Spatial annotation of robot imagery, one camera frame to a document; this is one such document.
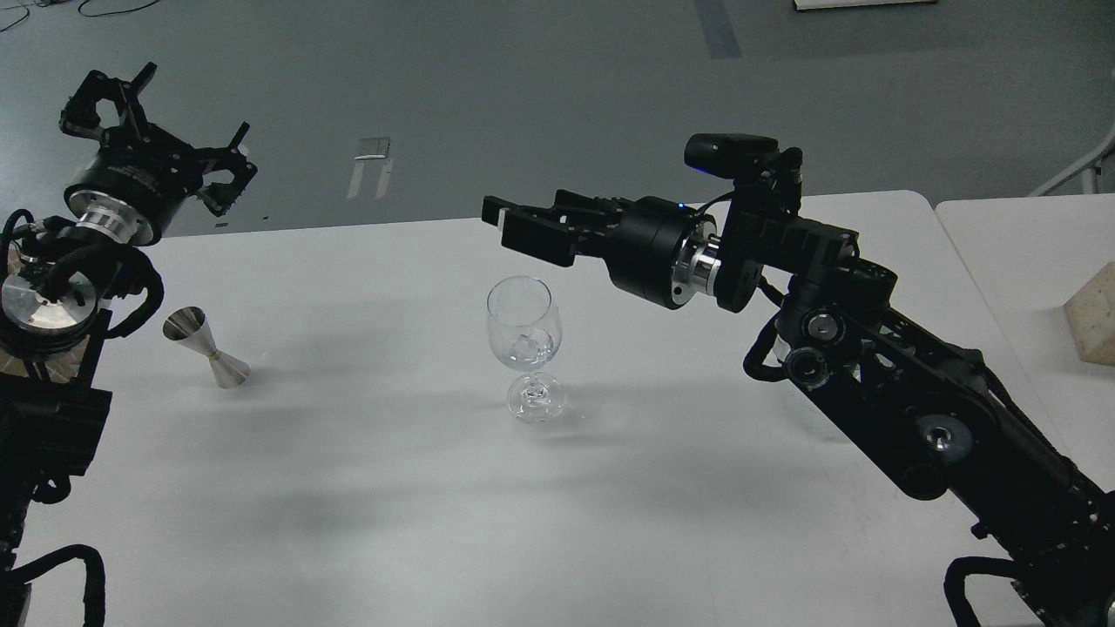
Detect black floor cables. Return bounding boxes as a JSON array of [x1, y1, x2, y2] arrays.
[[0, 0, 165, 33]]

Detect beige foam block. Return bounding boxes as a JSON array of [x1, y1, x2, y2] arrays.
[[1063, 261, 1114, 367]]

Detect clear ice cubes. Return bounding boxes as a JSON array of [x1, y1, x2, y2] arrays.
[[507, 327, 554, 366]]

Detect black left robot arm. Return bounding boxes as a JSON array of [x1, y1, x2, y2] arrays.
[[1, 62, 256, 626]]

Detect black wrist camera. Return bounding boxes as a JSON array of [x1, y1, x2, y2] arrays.
[[682, 132, 778, 181]]

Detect white board on floor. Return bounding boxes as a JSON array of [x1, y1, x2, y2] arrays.
[[792, 0, 935, 11]]

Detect clear wine glass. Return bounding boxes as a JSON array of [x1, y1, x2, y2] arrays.
[[486, 274, 566, 425]]

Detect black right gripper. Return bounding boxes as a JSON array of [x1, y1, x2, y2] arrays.
[[482, 190, 714, 310]]

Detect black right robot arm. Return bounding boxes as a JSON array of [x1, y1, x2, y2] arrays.
[[482, 132, 1114, 626]]

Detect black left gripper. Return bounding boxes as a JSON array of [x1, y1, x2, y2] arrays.
[[59, 62, 259, 245]]

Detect steel double jigger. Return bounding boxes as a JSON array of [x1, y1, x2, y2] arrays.
[[162, 306, 251, 389]]

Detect white chair frame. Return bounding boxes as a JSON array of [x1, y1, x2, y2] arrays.
[[1027, 125, 1114, 197]]

